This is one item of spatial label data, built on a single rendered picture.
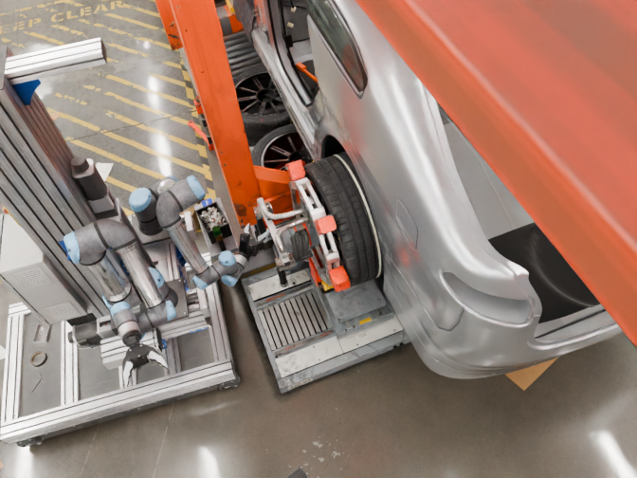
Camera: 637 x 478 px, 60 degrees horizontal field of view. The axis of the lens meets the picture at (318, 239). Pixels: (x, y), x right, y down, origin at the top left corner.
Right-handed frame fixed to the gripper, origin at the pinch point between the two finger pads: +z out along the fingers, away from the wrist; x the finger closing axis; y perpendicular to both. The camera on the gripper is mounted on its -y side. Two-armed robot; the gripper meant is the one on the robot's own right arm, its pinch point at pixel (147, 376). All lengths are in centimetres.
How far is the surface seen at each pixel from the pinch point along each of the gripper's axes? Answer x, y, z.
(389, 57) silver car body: -117, -76, -38
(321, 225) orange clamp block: -90, -3, -32
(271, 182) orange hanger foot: -98, 31, -97
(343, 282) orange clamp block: -94, 23, -16
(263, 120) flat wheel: -131, 56, -178
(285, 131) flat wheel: -139, 55, -159
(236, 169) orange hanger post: -78, 13, -98
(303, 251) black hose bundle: -82, 13, -33
